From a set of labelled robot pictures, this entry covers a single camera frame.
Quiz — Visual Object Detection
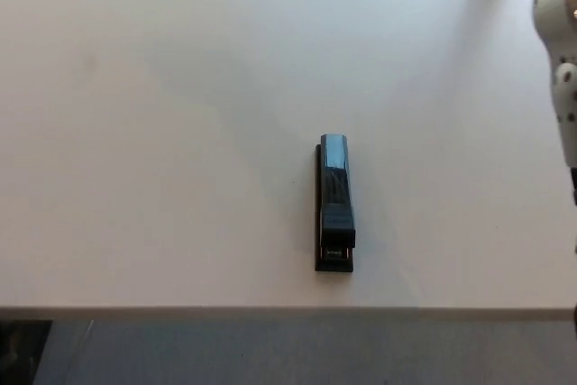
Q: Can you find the black desk stapler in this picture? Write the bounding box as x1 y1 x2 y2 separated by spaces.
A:
314 133 357 274

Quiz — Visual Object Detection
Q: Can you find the dark table leg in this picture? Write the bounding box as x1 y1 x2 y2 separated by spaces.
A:
0 320 54 385

